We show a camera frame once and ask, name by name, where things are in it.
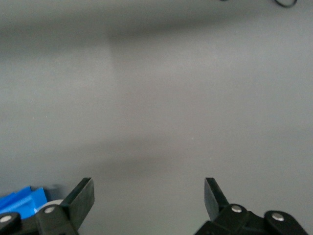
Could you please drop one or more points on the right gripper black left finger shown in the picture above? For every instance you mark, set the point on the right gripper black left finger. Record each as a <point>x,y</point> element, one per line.
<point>71,218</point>

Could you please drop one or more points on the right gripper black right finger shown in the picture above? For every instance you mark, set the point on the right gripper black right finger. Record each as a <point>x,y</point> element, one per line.
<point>220,220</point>

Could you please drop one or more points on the blue plastic storage bin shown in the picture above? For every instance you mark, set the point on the blue plastic storage bin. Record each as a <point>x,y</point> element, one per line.
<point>22,200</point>

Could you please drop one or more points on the dark grey table mat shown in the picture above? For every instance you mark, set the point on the dark grey table mat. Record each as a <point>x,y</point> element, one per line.
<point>156,98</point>

